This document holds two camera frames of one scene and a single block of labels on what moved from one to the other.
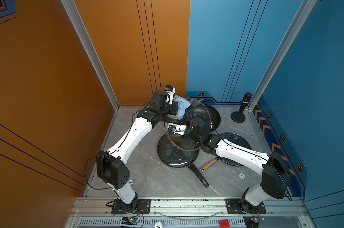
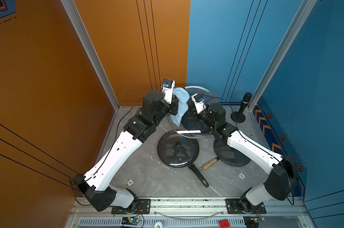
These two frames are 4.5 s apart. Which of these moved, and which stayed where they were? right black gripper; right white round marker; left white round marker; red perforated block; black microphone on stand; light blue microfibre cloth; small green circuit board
Moved: light blue microfibre cloth; right black gripper
Stayed: small green circuit board; left white round marker; black microphone on stand; red perforated block; right white round marker
